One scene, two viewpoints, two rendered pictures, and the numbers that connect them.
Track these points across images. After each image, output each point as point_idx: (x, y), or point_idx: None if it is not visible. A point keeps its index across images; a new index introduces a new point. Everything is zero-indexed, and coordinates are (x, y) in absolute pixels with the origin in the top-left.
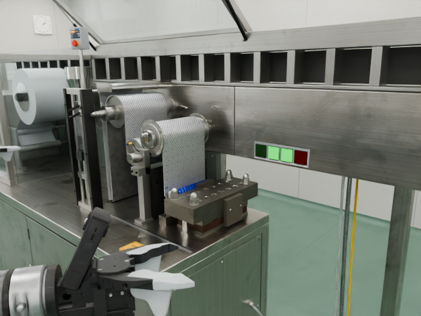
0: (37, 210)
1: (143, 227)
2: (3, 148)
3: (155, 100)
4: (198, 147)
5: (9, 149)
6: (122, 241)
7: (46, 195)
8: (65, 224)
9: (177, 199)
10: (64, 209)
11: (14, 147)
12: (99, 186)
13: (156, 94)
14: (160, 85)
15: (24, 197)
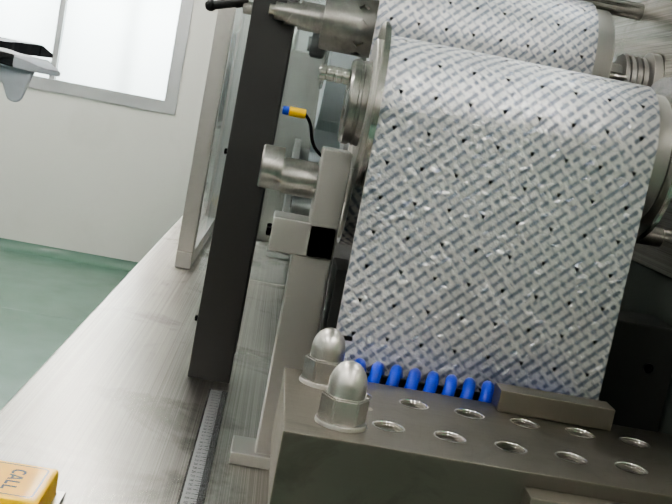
0: (96, 314)
1: (216, 470)
2: (2, 53)
3: (545, 19)
4: (597, 225)
5: (18, 61)
6: (66, 463)
7: (195, 305)
8: (67, 360)
9: (323, 385)
10: (155, 338)
11: (36, 62)
12: (237, 288)
13: (568, 4)
14: (649, 5)
15: (143, 288)
